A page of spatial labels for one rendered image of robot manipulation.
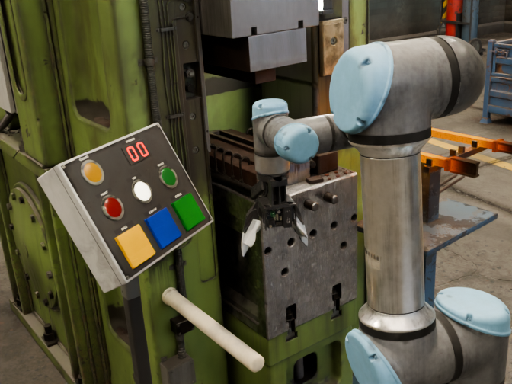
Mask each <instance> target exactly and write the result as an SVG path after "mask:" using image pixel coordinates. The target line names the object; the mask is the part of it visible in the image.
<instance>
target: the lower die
mask: <svg viewBox="0 0 512 384"><path fill-rule="evenodd" d="M217 131H222V132H224V133H228V134H231V135H233V136H237V137H239V138H242V139H246V140H248V141H251V142H254V137H253V136H251V135H246V133H242V132H239V131H237V130H233V129H228V130H213V131H209V133H210V143H213V144H215V145H216V148H217V147H219V146H221V147H223V148H224V150H227V149H229V150H231V151H232V154H234V153H239V154H240V155H241V157H244V156H248V157H249V158H250V162H251V164H250V165H249V164H248V160H247V159H246V158H244V159H243V160H242V179H243V182H244V183H245V184H248V185H250V186H252V187H253V186H254V185H256V183H257V182H259V180H258V179H257V172H256V171H255V165H254V148H252V147H250V146H247V145H244V144H241V143H239V142H236V141H233V140H230V139H227V138H225V137H222V136H218V135H216V134H214V132H217ZM214 150H215V148H214V146H210V151H211V152H209V154H210V167H211V169H213V170H215V162H214ZM230 159H231V153H230V152H226V153H225V155H224V161H225V171H226V175H227V176H229V177H231V175H232V172H231V162H230ZM232 163H233V174H234V176H235V179H236V180H238V181H239V180H240V171H239V156H238V155H235V156H234V157H233V159H232ZM216 164H217V168H218V172H220V173H222V172H223V169H222V150H221V149H217V151H216ZM306 178H310V164H309V161H308V162H306V163H304V164H295V163H292V162H290V177H289V178H288V179H287V183H288V185H286V186H289V185H291V184H295V183H298V182H300V181H305V180H306Z"/></svg>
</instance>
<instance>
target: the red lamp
mask: <svg viewBox="0 0 512 384"><path fill-rule="evenodd" d="M104 207H105V209H106V211H107V213H108V214H109V215H110V216H112V217H118V216H120V214H121V213H122V207H121V205H120V203H119V201H118V200H116V199H114V198H112V197H110V198H107V199H106V200H105V203H104Z"/></svg>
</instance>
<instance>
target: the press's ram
mask: <svg viewBox="0 0 512 384"><path fill-rule="evenodd" d="M198 5H199V14H200V32H201V34H204V35H210V36H215V37H225V38H231V39H235V38H240V37H250V36H251V35H260V34H268V33H274V32H279V31H284V30H293V29H298V27H301V28H304V27H313V26H318V25H319V7H318V0H198Z"/></svg>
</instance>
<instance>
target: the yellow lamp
mask: <svg viewBox="0 0 512 384"><path fill-rule="evenodd" d="M84 173H85V176H86V177H87V179H88V180H90V181H92V182H98V181H99V180H100V179H101V176H102V173H101V170H100V168H99V167H98V166H97V165H96V164H94V163H91V162H89V163H87V164H86V165H85V166H84Z"/></svg>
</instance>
